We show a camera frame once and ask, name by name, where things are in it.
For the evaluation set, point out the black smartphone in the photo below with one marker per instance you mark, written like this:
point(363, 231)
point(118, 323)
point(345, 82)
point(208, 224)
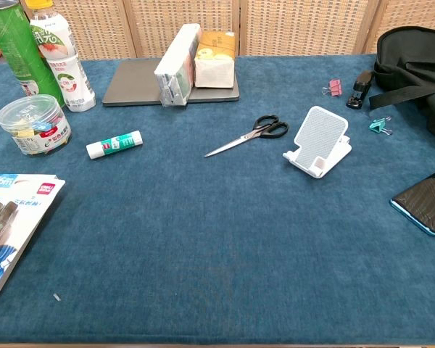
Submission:
point(426, 203)

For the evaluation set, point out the white folding phone stand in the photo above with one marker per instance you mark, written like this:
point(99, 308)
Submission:
point(320, 139)

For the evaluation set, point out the blue table cloth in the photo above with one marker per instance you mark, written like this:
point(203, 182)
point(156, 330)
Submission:
point(203, 235)

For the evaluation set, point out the white green glue stick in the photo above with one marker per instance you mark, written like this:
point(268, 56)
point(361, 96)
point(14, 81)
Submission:
point(114, 144)

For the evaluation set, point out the yellow white tissue pack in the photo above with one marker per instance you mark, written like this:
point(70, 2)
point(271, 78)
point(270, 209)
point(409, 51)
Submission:
point(215, 61)

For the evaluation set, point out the white long tissue pack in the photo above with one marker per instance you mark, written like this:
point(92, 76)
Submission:
point(177, 69)

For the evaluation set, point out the grey laptop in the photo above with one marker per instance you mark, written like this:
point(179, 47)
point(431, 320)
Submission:
point(134, 85)

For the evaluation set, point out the pink binder clip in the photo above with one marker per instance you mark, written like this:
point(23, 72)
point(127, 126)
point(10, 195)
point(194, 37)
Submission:
point(334, 87)

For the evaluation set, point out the woven wooden folding screen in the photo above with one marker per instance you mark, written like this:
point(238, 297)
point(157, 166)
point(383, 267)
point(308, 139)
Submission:
point(275, 25)

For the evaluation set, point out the black stapler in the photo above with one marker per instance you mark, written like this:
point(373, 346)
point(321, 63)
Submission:
point(359, 90)

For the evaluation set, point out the teal binder clip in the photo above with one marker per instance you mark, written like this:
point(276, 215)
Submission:
point(377, 125)

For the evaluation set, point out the white labelled drink bottle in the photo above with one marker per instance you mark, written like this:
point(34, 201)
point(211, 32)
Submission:
point(65, 61)

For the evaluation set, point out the clear tub of binder clips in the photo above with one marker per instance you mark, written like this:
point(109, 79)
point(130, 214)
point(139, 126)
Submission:
point(32, 127)

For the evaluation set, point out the small grey scrap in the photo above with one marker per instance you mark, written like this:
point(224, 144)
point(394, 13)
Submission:
point(56, 297)

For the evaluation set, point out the blue white tape blister pack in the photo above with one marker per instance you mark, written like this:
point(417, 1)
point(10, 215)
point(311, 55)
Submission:
point(14, 232)

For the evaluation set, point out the black fabric bag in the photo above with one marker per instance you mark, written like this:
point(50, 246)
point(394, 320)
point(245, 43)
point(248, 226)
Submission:
point(417, 69)

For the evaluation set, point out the green cylindrical chips can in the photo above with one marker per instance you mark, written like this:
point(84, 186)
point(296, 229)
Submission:
point(17, 47)

